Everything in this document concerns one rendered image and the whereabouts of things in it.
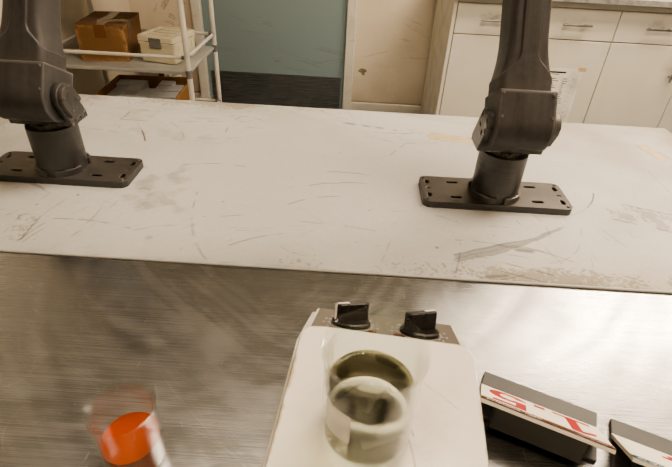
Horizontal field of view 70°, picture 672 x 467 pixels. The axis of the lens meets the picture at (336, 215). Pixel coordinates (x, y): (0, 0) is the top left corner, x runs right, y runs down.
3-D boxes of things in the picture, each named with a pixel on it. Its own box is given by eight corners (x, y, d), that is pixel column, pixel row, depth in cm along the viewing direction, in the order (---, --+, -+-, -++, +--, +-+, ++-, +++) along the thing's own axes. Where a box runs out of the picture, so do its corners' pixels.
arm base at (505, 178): (593, 163, 59) (572, 139, 65) (432, 153, 59) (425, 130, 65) (572, 216, 64) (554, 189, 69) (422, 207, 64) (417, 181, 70)
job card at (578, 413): (483, 373, 42) (494, 341, 39) (595, 415, 39) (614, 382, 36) (469, 432, 37) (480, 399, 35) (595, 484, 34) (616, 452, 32)
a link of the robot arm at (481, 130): (565, 118, 56) (550, 101, 61) (490, 113, 56) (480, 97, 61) (550, 166, 59) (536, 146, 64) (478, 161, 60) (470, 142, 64)
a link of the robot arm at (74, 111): (59, 88, 57) (82, 74, 61) (-15, 84, 57) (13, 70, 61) (73, 137, 60) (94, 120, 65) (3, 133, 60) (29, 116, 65)
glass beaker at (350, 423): (401, 497, 25) (424, 401, 20) (303, 463, 26) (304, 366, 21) (419, 400, 29) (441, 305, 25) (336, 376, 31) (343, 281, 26)
